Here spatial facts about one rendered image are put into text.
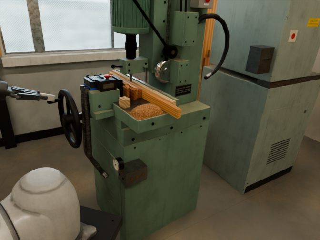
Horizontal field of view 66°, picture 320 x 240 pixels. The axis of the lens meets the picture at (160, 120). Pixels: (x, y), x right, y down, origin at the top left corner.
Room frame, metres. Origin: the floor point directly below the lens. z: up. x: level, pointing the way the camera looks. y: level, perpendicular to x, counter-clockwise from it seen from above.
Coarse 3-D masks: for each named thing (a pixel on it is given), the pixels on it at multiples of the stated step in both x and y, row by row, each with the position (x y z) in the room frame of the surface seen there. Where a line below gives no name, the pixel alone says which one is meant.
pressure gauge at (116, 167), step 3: (114, 159) 0.92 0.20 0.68; (117, 159) 0.91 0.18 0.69; (120, 159) 0.91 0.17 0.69; (114, 162) 0.92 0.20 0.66; (117, 162) 0.89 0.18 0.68; (120, 162) 0.90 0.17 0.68; (123, 162) 0.91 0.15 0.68; (114, 165) 0.92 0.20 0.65; (117, 165) 0.90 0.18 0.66; (120, 165) 0.89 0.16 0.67; (123, 165) 0.90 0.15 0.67; (114, 168) 0.92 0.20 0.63; (117, 168) 0.90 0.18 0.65; (120, 168) 0.89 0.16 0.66; (123, 168) 0.90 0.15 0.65; (120, 171) 0.92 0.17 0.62
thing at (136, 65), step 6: (120, 60) 1.24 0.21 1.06; (126, 60) 1.20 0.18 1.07; (132, 60) 1.22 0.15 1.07; (138, 60) 1.24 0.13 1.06; (144, 60) 1.26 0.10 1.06; (126, 66) 1.20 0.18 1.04; (132, 66) 1.22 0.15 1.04; (138, 66) 1.24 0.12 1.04; (126, 72) 1.20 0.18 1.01; (132, 72) 1.22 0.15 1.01; (138, 72) 1.24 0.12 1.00
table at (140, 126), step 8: (112, 104) 1.06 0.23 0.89; (136, 104) 1.06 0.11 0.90; (96, 112) 1.01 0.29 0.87; (104, 112) 1.02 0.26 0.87; (112, 112) 1.04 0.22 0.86; (120, 112) 1.00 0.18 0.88; (128, 120) 0.94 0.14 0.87; (136, 120) 0.89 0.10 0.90; (144, 120) 0.90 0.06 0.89; (152, 120) 0.92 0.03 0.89; (160, 120) 0.95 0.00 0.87; (168, 120) 0.98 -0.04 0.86; (176, 120) 1.00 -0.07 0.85; (136, 128) 0.89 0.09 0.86; (144, 128) 0.90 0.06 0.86; (152, 128) 0.93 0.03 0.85
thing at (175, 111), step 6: (108, 72) 1.46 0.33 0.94; (120, 78) 1.33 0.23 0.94; (144, 90) 1.14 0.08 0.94; (144, 96) 1.13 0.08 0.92; (150, 96) 1.09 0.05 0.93; (156, 96) 1.07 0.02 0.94; (150, 102) 1.08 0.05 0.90; (156, 102) 1.05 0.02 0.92; (162, 102) 1.01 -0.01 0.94; (168, 102) 1.00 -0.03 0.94; (162, 108) 1.01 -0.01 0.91; (168, 108) 0.98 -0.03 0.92; (174, 108) 0.94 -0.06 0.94; (174, 114) 0.94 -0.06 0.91; (180, 114) 0.94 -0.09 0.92
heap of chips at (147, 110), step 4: (144, 104) 0.97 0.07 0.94; (148, 104) 0.97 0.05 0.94; (152, 104) 0.99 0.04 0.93; (136, 108) 0.95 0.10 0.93; (140, 108) 0.94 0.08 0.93; (144, 108) 0.94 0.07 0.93; (148, 108) 0.95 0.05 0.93; (152, 108) 0.95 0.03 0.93; (156, 108) 0.96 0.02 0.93; (160, 108) 0.98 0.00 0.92; (128, 112) 0.96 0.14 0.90; (132, 112) 0.94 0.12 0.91; (136, 112) 0.92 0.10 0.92; (140, 112) 0.92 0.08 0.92; (144, 112) 0.92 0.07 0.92; (148, 112) 0.93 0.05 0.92; (152, 112) 0.94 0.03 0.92; (156, 112) 0.95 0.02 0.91; (160, 112) 0.96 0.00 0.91; (164, 112) 0.98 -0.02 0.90; (136, 116) 0.91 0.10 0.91; (140, 116) 0.91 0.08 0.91; (144, 116) 0.91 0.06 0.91; (148, 116) 0.92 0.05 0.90; (152, 116) 0.93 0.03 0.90
